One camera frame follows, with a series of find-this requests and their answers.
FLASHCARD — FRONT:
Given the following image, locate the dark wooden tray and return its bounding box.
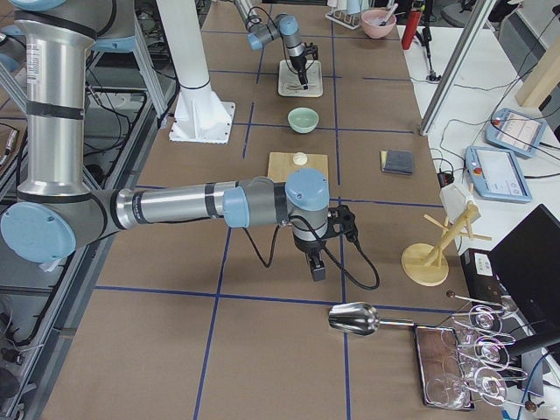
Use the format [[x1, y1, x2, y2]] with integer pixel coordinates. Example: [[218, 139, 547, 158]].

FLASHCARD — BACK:
[[413, 325, 476, 411]]

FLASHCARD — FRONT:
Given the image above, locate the dark sponge cloth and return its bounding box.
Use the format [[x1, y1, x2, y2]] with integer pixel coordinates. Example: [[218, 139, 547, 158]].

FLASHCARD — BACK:
[[380, 150, 415, 175]]

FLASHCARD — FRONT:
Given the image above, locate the white bear tray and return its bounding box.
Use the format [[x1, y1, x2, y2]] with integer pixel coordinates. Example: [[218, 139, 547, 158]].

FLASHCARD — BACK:
[[277, 59, 323, 98]]

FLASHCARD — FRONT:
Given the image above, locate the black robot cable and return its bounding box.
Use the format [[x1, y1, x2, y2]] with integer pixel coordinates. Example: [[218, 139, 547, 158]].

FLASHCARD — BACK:
[[241, 205, 381, 291]]

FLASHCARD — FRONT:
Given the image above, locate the blue teach pendant near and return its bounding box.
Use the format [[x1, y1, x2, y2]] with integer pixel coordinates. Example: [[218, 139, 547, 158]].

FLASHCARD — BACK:
[[465, 146, 533, 203]]

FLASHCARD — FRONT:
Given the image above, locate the red cylinder bottle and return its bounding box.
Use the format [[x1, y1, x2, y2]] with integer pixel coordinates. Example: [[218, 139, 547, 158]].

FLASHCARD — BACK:
[[402, 9, 423, 51]]

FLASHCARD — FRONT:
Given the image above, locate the pink bowl with ice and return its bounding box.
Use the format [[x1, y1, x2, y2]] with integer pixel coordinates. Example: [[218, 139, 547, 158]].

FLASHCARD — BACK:
[[360, 9, 396, 39]]

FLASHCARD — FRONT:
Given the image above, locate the blue teach pendant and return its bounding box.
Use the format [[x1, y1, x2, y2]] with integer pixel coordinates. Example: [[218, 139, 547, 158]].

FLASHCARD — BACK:
[[465, 146, 533, 203], [486, 108, 548, 158]]

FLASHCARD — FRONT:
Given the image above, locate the clear wine glass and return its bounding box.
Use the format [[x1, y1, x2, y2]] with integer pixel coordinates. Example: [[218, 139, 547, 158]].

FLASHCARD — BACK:
[[451, 304, 502, 338], [424, 367, 508, 410], [457, 336, 510, 370]]

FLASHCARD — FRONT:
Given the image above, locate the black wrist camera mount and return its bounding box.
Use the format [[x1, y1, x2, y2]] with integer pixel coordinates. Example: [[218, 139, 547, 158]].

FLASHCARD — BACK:
[[325, 205, 359, 243]]

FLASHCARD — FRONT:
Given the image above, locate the black monitor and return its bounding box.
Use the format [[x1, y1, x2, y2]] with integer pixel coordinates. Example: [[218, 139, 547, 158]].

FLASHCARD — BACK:
[[489, 204, 559, 356]]

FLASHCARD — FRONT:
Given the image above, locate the white wire cup rack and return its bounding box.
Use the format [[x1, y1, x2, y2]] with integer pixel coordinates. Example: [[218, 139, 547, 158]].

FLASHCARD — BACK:
[[325, 9, 361, 30]]

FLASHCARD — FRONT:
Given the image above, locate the aluminium frame post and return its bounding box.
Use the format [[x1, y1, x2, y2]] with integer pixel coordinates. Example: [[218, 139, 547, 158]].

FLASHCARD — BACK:
[[419, 0, 497, 136]]

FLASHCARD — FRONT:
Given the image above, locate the green ceramic bowl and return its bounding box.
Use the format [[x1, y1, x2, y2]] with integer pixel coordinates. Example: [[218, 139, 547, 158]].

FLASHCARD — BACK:
[[287, 108, 319, 134]]

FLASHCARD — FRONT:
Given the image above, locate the metal scoop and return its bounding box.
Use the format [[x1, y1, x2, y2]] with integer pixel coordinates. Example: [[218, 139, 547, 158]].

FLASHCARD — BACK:
[[328, 302, 415, 336]]

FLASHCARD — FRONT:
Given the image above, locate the wooden mug tree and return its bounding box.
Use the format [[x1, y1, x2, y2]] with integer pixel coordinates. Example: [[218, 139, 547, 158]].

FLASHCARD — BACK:
[[401, 200, 492, 287]]

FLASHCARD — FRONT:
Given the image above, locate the wooden cutting board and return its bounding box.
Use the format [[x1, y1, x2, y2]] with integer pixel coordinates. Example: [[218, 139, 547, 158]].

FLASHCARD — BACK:
[[267, 152, 329, 183]]

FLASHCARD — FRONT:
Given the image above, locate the blue teach pendant far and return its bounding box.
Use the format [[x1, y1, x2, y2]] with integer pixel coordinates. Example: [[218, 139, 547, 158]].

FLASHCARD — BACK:
[[486, 108, 548, 158]]

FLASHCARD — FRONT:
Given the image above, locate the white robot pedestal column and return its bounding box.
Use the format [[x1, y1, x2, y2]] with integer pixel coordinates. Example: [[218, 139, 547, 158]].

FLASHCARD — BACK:
[[157, 0, 235, 144]]

